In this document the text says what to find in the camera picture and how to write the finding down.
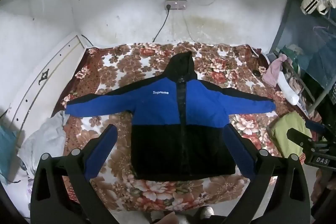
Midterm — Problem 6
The brown floral blanket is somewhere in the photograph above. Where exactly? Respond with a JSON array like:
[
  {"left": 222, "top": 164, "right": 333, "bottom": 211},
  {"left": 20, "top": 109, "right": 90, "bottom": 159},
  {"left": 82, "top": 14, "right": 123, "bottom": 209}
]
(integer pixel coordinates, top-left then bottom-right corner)
[{"left": 54, "top": 42, "right": 282, "bottom": 212}]

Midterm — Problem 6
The black power cable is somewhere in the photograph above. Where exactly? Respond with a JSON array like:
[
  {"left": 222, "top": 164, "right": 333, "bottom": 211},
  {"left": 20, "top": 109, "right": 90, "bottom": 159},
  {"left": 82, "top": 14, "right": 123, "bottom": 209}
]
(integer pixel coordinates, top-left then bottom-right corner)
[{"left": 153, "top": 9, "right": 171, "bottom": 43}]

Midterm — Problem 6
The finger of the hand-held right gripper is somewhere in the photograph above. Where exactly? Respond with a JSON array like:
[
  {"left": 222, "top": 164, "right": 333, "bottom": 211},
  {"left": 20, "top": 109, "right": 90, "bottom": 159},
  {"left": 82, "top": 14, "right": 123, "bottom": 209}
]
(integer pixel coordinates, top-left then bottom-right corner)
[
  {"left": 305, "top": 120, "right": 326, "bottom": 133},
  {"left": 286, "top": 128, "right": 314, "bottom": 154}
]

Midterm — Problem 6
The white wooden bed board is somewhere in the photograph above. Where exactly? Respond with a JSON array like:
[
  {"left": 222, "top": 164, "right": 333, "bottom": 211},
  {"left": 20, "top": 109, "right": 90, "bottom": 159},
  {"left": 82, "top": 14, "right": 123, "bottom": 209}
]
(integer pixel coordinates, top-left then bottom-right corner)
[{"left": 7, "top": 33, "right": 89, "bottom": 136}]

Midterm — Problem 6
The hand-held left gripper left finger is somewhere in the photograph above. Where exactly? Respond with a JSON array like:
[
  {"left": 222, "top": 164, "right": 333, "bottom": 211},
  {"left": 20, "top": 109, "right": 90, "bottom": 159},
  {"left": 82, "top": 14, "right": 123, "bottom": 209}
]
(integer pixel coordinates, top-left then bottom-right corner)
[{"left": 30, "top": 124, "right": 119, "bottom": 224}]

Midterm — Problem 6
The teal cloth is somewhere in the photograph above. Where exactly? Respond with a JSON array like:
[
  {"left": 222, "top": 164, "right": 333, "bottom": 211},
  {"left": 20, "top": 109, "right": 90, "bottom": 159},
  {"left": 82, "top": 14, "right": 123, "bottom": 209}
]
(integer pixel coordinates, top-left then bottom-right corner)
[{"left": 0, "top": 123, "right": 17, "bottom": 181}]

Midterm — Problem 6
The metal rack with blue mesh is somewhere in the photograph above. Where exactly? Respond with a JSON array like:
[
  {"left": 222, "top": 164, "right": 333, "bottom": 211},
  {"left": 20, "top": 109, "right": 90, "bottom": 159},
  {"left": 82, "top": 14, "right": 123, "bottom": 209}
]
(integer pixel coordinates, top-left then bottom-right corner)
[{"left": 267, "top": 0, "right": 336, "bottom": 119}]

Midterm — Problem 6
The white power strip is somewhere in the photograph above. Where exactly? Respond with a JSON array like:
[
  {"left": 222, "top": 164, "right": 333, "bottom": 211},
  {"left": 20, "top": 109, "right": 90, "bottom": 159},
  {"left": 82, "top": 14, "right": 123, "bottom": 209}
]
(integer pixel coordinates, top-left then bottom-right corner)
[{"left": 164, "top": 0, "right": 188, "bottom": 11}]

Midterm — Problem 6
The white rolled cloth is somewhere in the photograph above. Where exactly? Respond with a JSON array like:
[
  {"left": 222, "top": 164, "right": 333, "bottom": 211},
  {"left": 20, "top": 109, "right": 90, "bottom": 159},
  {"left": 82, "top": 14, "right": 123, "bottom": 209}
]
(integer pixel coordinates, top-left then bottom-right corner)
[{"left": 276, "top": 71, "right": 302, "bottom": 106}]

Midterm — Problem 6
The blue and black hooded jacket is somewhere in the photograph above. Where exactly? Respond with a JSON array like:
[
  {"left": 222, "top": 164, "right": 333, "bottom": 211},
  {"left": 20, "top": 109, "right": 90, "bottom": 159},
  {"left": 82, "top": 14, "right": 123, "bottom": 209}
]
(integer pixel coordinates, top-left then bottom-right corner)
[{"left": 65, "top": 51, "right": 277, "bottom": 182}]

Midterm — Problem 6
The grey shoe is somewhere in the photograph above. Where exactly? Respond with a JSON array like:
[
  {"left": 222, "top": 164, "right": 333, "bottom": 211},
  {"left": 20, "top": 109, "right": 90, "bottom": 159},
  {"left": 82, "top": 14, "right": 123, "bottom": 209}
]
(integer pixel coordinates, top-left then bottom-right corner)
[{"left": 196, "top": 205, "right": 215, "bottom": 220}]

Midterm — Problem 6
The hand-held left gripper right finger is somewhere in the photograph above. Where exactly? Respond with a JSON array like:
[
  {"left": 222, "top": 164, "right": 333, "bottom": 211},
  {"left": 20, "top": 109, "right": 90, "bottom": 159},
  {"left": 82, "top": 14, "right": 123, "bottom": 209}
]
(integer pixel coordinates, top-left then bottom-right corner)
[{"left": 224, "top": 124, "right": 312, "bottom": 224}]

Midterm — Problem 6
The pink cloth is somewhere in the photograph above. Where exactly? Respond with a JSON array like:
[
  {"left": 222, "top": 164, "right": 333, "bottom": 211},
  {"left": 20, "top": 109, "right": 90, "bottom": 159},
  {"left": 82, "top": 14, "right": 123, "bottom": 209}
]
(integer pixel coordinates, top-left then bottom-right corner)
[{"left": 262, "top": 54, "right": 289, "bottom": 87}]

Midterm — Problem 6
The green cloth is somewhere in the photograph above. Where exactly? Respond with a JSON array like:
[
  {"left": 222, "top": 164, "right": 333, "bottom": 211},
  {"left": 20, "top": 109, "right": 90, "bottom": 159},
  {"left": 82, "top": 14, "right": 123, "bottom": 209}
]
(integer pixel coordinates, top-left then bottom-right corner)
[{"left": 270, "top": 111, "right": 313, "bottom": 159}]

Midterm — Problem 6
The grey crumpled cloth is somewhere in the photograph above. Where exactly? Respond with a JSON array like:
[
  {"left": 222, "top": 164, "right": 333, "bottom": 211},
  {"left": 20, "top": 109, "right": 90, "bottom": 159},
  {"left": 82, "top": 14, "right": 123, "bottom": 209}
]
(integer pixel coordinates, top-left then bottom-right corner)
[{"left": 19, "top": 111, "right": 69, "bottom": 184}]

